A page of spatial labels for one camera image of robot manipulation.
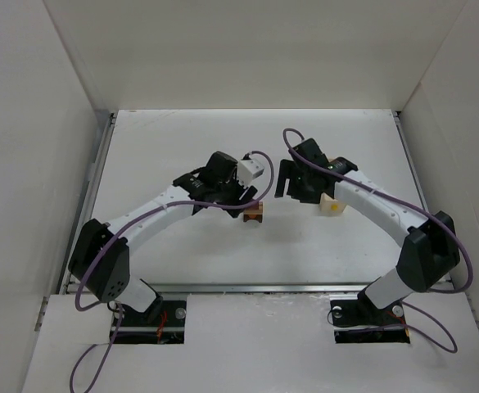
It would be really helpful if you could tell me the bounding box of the light striped wood block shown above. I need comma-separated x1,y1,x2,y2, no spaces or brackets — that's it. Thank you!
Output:
243,201,264,214

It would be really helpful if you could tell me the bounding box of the dark brown arch block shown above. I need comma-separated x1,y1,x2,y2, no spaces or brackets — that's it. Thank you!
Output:
243,213,263,223

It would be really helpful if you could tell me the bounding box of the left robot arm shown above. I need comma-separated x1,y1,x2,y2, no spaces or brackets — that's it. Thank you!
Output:
68,151,264,321

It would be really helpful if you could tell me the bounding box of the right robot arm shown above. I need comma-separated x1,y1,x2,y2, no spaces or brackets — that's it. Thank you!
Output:
275,138,460,327

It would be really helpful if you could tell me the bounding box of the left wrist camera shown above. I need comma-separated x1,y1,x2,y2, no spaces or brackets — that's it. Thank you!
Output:
236,158,264,187

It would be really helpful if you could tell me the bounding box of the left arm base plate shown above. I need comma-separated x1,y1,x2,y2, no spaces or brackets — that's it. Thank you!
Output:
109,298,187,345

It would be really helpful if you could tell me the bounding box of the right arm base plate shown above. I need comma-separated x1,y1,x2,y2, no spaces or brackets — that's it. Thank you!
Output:
329,299,410,344

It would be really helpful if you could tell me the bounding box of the aluminium front rail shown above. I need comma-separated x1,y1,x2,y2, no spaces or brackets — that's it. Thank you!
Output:
65,280,455,295

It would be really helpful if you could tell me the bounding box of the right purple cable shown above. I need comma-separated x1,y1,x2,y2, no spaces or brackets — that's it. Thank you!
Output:
282,128,474,354

